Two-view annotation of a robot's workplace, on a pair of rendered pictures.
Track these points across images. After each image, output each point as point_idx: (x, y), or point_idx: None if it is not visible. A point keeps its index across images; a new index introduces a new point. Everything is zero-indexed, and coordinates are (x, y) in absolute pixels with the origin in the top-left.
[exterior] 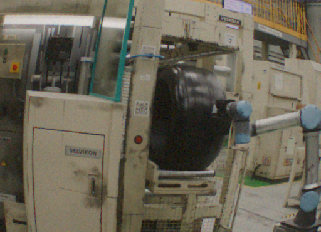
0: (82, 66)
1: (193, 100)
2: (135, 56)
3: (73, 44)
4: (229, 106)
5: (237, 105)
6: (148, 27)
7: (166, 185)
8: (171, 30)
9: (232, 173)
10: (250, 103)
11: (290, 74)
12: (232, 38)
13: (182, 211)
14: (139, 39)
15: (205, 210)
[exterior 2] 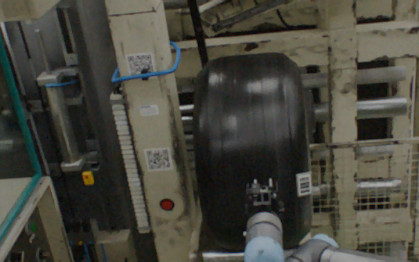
0: (46, 92)
1: (219, 166)
2: (115, 80)
3: (30, 39)
4: (247, 230)
5: (245, 249)
6: (127, 16)
7: None
8: None
9: (409, 184)
10: (273, 254)
11: None
12: None
13: (332, 232)
14: (116, 44)
15: (377, 229)
